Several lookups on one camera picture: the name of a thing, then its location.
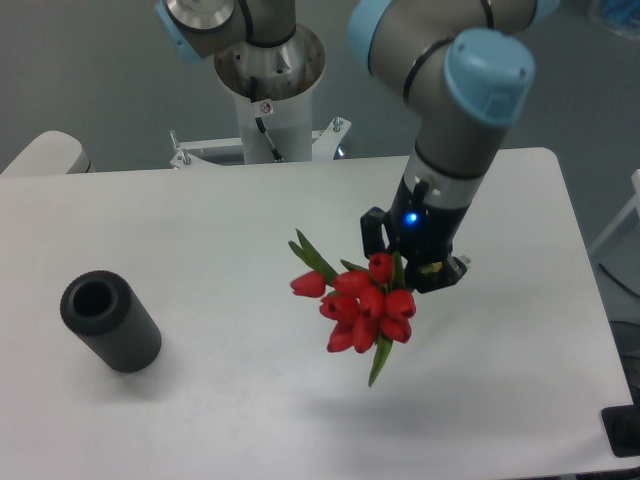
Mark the dark grey ribbed vase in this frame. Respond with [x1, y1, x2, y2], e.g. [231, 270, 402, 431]
[60, 270, 162, 373]

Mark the black pedestal cable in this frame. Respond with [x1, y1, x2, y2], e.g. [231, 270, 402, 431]
[249, 75, 287, 164]

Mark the red tulip bouquet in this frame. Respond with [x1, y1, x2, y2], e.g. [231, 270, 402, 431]
[288, 231, 416, 387]

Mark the white furniture at right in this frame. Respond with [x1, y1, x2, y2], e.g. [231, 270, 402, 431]
[587, 170, 639, 256]

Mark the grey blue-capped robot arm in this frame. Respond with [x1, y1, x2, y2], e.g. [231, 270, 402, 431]
[155, 1, 555, 293]

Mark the blue item in clear bag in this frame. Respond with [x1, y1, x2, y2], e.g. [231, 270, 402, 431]
[588, 0, 639, 39]

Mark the black box at table edge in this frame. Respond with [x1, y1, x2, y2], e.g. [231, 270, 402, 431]
[601, 405, 639, 458]

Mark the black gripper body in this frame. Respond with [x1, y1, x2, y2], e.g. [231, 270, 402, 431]
[384, 180, 469, 269]

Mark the black cable on floor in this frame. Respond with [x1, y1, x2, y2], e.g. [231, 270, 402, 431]
[599, 264, 640, 296]

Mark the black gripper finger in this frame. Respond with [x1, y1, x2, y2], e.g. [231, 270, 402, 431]
[360, 207, 392, 258]
[405, 255, 471, 294]

